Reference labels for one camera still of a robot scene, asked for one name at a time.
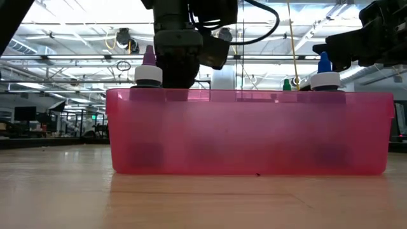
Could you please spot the large green food coloring bottle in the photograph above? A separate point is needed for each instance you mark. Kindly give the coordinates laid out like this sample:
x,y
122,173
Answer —
x,y
286,85

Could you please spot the white building column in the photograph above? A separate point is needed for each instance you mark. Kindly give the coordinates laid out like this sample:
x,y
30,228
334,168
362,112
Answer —
x,y
223,79

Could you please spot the long ceiling light bar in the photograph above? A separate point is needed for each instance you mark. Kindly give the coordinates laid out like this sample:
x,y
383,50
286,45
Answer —
x,y
79,57

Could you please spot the pink translucent plastic bin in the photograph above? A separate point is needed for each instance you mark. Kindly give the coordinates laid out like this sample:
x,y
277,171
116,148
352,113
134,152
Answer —
x,y
251,133

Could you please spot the large violet food coloring bottle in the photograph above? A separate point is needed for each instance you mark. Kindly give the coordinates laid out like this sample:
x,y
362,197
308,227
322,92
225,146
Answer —
x,y
147,74

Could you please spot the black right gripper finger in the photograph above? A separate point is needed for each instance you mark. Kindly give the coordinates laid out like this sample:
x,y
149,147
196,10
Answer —
x,y
349,58
343,41

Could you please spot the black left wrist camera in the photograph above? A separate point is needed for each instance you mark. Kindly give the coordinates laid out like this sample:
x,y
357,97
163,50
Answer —
x,y
213,51

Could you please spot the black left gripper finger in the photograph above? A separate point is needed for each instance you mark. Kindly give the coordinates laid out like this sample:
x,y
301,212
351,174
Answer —
x,y
187,71
170,73

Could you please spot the black monitor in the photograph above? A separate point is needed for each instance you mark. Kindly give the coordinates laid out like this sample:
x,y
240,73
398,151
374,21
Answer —
x,y
24,114

